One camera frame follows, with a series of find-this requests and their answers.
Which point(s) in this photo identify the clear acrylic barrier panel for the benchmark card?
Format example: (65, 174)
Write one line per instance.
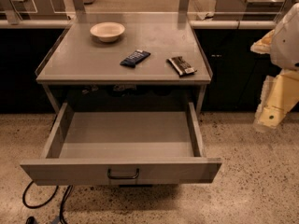
(195, 10)

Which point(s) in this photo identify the grey metal table cabinet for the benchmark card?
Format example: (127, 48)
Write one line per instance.
(81, 59)

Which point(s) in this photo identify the blue snack bar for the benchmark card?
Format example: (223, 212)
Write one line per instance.
(135, 58)

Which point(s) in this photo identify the grey background counter left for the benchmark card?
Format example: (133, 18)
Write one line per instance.
(33, 9)

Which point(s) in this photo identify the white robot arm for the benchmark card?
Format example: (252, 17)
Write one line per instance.
(284, 51)

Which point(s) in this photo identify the grey background counter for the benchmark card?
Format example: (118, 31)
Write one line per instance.
(247, 10)
(33, 9)

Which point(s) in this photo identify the black rxbar chocolate bar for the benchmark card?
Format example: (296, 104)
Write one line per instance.
(181, 66)

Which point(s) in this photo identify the white ceramic bowl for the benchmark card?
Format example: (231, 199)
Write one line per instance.
(107, 31)

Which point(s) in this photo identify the black drawer handle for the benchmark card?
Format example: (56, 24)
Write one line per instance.
(124, 176)

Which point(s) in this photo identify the grey background counter right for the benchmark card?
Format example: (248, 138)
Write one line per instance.
(247, 10)

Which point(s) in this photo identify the grey open top drawer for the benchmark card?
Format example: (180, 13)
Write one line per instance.
(166, 147)

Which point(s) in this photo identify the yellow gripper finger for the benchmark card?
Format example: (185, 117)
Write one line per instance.
(280, 94)
(263, 45)

